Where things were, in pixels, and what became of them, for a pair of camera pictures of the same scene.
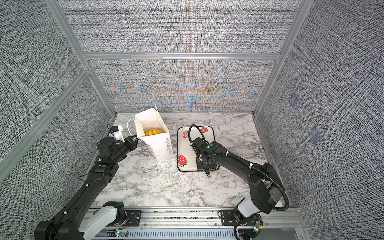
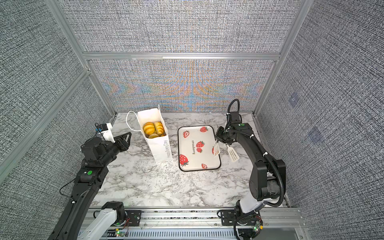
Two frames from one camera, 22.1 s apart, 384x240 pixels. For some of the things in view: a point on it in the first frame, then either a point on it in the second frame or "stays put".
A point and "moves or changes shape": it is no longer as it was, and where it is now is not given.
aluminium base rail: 207,223 stays put
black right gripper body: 200,164 → 223,135
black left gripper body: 129,145 → 120,145
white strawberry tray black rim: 186,156 stays put
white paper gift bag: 152,130 moves or changes shape
